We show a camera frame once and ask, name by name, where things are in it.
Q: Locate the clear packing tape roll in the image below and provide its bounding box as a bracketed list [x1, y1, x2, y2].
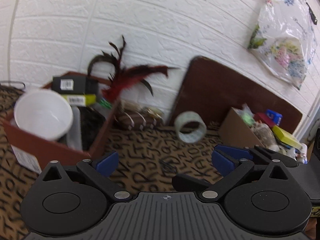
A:
[174, 111, 207, 144]

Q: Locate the white ceramic bowl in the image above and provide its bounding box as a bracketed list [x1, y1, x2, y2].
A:
[14, 89, 73, 141]

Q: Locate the black barcode box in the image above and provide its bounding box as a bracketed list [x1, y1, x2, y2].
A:
[51, 75, 99, 95]

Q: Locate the tan cardboard box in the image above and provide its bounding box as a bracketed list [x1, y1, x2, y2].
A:
[218, 108, 263, 148]

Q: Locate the grey speckled pouch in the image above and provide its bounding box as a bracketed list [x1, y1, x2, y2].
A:
[251, 122, 278, 148]

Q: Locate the yellow long box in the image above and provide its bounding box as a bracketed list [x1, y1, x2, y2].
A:
[271, 126, 302, 150]

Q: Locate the brown checked pouch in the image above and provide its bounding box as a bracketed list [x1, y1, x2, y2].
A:
[113, 111, 163, 131]

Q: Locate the cotton swab packet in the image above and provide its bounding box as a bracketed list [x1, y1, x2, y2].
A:
[120, 100, 163, 118]

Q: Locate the blue small box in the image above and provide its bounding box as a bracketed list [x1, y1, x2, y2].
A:
[265, 109, 283, 126]

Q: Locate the yellow green medicine box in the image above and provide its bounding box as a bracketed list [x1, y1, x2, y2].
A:
[62, 94, 97, 107]

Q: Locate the red black feather duster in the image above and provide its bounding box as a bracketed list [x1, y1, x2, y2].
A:
[87, 35, 178, 104]

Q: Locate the floral plastic bag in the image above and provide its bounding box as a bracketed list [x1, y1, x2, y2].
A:
[248, 0, 317, 89]

